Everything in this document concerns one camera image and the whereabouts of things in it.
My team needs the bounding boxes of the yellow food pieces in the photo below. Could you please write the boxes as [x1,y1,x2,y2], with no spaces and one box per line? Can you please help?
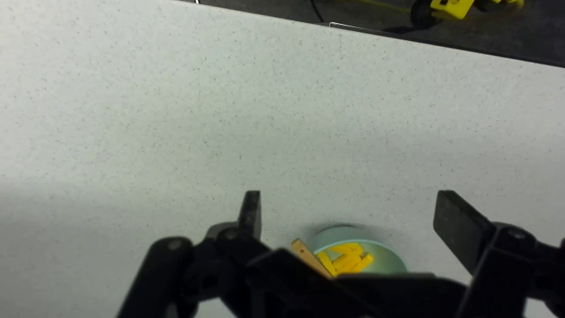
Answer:
[315,242,375,279]

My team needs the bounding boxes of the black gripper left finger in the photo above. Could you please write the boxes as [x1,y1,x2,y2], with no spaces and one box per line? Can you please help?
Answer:
[116,189,271,318]

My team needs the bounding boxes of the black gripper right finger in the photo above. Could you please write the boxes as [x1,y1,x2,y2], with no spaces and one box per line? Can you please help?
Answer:
[432,189,565,318]

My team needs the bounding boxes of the mint green bowl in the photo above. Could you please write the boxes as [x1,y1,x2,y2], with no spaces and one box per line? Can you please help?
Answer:
[310,225,409,278]

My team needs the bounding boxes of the yellow clamp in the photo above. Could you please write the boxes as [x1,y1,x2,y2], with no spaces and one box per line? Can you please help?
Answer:
[409,0,525,29]

